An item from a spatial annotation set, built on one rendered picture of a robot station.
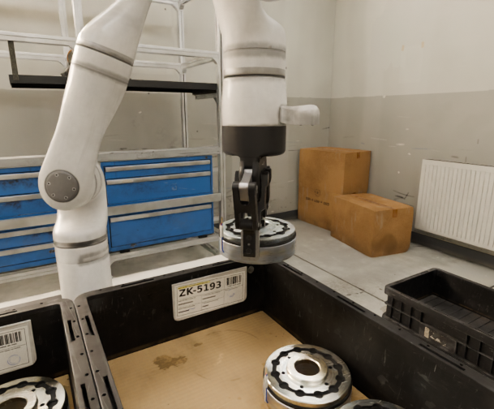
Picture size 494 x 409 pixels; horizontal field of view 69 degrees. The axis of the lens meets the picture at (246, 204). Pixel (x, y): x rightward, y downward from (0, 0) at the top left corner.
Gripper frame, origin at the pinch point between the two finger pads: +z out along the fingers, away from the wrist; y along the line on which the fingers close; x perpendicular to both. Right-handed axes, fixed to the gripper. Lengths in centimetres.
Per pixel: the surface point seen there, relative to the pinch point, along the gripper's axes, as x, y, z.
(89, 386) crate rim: -11.0, 19.3, 7.2
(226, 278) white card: -5.5, -7.8, 9.6
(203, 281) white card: -8.5, -5.1, 9.0
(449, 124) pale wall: 115, -282, -7
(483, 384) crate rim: 22.3, 12.9, 7.2
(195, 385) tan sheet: -6.2, 6.5, 17.2
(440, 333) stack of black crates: 46, -59, 47
